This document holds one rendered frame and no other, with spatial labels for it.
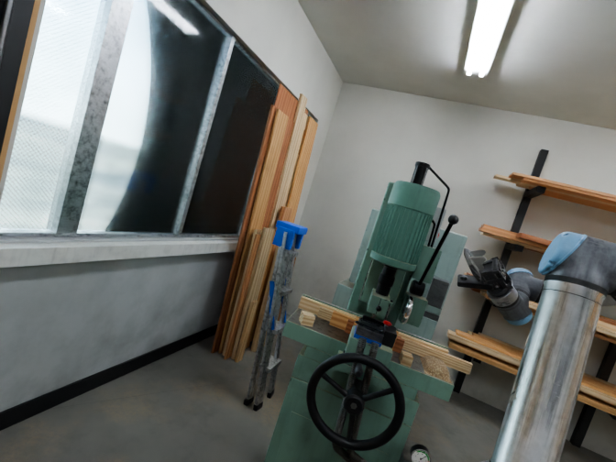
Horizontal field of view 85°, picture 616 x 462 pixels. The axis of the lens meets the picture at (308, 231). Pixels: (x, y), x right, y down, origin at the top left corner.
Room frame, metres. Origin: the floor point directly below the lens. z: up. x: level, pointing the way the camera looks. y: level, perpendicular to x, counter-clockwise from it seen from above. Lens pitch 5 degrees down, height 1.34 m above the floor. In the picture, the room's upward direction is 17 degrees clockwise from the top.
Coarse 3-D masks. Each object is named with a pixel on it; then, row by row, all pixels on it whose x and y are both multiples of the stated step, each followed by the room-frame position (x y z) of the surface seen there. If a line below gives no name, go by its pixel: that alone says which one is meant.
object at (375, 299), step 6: (372, 294) 1.24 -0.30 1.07; (378, 294) 1.27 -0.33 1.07; (372, 300) 1.24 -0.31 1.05; (378, 300) 1.23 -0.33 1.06; (384, 300) 1.23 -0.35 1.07; (372, 306) 1.24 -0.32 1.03; (384, 306) 1.23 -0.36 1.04; (372, 312) 1.24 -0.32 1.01; (378, 312) 1.23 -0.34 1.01; (384, 312) 1.23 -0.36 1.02
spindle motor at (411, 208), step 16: (400, 192) 1.23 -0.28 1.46; (416, 192) 1.20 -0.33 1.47; (432, 192) 1.20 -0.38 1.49; (400, 208) 1.21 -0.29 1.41; (416, 208) 1.19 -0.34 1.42; (432, 208) 1.21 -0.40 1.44; (384, 224) 1.25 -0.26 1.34; (400, 224) 1.20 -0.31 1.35; (416, 224) 1.20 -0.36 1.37; (384, 240) 1.23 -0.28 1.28; (400, 240) 1.20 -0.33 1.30; (416, 240) 1.20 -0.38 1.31; (384, 256) 1.21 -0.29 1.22; (400, 256) 1.20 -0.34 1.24; (416, 256) 1.22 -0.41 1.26
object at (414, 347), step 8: (320, 312) 1.31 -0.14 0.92; (328, 312) 1.30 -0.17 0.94; (328, 320) 1.30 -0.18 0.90; (408, 344) 1.24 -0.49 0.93; (416, 344) 1.24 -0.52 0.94; (416, 352) 1.24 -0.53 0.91; (424, 352) 1.23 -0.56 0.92; (432, 352) 1.23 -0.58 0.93; (440, 352) 1.23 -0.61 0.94; (448, 360) 1.21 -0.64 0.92; (456, 360) 1.21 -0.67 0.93; (464, 360) 1.22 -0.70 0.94; (456, 368) 1.21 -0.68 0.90; (464, 368) 1.20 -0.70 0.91
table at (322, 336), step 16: (288, 320) 1.18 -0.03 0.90; (320, 320) 1.28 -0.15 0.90; (288, 336) 1.17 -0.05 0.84; (304, 336) 1.16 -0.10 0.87; (320, 336) 1.15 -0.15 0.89; (336, 336) 1.17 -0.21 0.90; (336, 352) 1.14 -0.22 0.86; (336, 368) 1.04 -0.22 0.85; (400, 368) 1.10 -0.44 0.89; (416, 368) 1.10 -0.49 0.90; (384, 384) 1.01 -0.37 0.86; (416, 384) 1.08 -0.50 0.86; (432, 384) 1.08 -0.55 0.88; (448, 384) 1.07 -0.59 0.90; (448, 400) 1.06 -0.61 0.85
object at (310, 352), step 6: (306, 348) 1.16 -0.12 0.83; (312, 348) 1.15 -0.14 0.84; (306, 354) 1.16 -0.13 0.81; (312, 354) 1.15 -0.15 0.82; (318, 354) 1.15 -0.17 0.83; (324, 354) 1.14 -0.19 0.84; (318, 360) 1.15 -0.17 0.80; (402, 384) 1.09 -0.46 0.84; (402, 390) 1.09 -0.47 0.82; (408, 390) 1.09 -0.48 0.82; (414, 390) 1.08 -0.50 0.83; (408, 396) 1.09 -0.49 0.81; (414, 396) 1.08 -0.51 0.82
